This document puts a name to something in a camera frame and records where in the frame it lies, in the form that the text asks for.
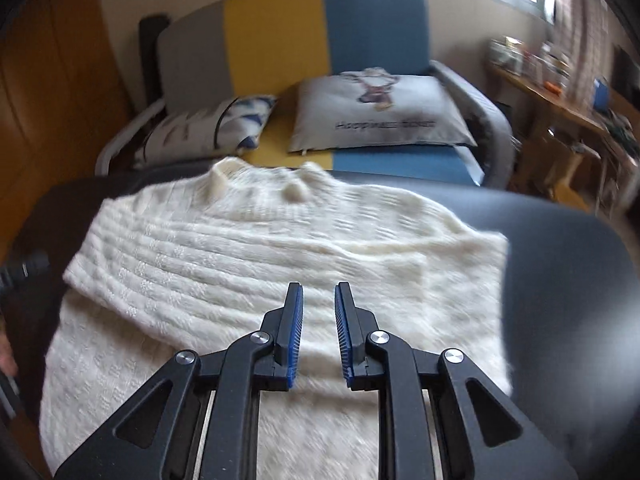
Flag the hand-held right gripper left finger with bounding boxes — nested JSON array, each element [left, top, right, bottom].
[[52, 282, 304, 480]]

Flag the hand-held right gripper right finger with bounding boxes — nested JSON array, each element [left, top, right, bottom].
[[334, 281, 578, 480]]

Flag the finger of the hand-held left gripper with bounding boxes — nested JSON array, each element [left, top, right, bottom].
[[0, 252, 51, 292]]

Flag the cream knit sweater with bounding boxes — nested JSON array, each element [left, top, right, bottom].
[[39, 156, 512, 480]]

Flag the white blue patterned pillow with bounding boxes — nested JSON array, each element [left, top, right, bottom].
[[132, 94, 278, 168]]

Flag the grey printed pillow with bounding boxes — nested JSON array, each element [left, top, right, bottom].
[[287, 67, 478, 153]]

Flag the grey yellow blue sofa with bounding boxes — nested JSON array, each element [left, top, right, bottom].
[[95, 0, 513, 191]]

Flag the cluttered wooden desk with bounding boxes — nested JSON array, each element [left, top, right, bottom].
[[487, 35, 640, 211]]

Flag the blue container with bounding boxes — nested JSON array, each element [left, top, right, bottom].
[[592, 77, 612, 111]]

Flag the beige curtain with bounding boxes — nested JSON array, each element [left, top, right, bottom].
[[542, 0, 616, 96]]

